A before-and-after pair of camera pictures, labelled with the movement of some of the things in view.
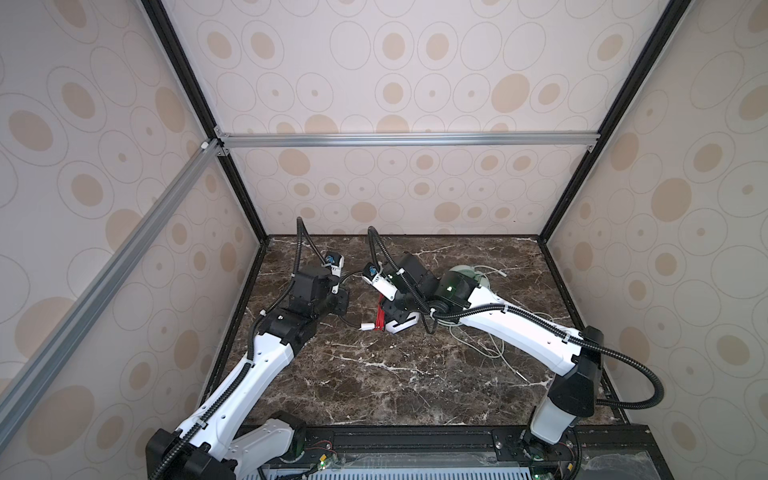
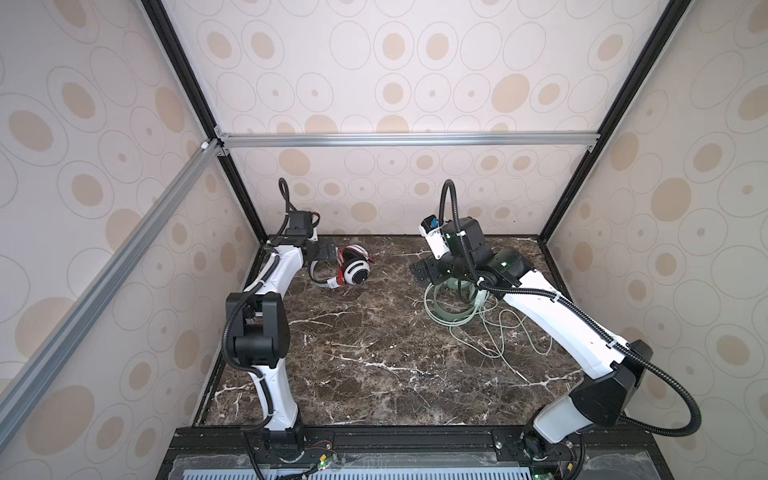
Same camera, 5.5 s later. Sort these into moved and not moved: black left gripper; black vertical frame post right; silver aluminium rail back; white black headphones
Moved: white black headphones; black left gripper
Not moved: black vertical frame post right; silver aluminium rail back
